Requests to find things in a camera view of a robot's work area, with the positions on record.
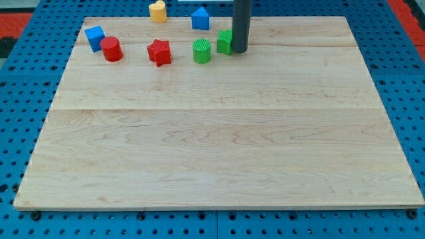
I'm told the red cylinder block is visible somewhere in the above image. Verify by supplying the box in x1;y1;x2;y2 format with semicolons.
100;37;124;62

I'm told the grey cylindrical robot arm stick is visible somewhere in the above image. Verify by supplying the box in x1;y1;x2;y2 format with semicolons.
232;0;252;54

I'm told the green cylinder block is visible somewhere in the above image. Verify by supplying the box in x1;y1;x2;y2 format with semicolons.
192;39;211;64

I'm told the green star block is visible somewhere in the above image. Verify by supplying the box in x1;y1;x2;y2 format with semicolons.
216;29;232;55

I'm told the yellow heart block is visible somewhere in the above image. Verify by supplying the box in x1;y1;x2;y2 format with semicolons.
148;0;167;23

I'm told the blue triangular prism block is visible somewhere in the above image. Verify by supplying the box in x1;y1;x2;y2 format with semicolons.
191;7;210;31

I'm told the red star block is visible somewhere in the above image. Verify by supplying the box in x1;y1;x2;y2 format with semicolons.
147;39;171;67

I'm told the blue cube block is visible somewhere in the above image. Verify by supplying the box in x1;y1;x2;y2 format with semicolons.
84;26;105;52

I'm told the light wooden board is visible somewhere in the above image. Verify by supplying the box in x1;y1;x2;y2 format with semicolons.
14;17;424;211

